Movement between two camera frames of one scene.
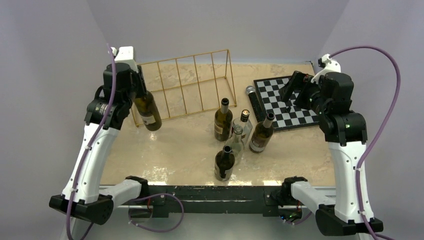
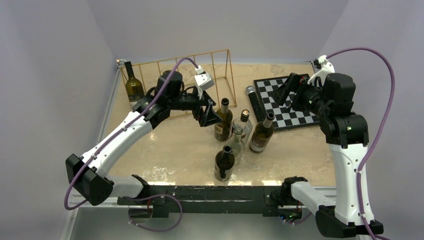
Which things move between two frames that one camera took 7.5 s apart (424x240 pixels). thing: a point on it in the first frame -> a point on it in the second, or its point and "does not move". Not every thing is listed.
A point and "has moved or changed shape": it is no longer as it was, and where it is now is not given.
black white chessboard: (268, 92) does not move
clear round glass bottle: (236, 143) does not move
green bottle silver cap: (223, 122) does not move
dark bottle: (149, 112) has moved or changed shape
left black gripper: (141, 90) -> (210, 116)
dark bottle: (224, 163) does not move
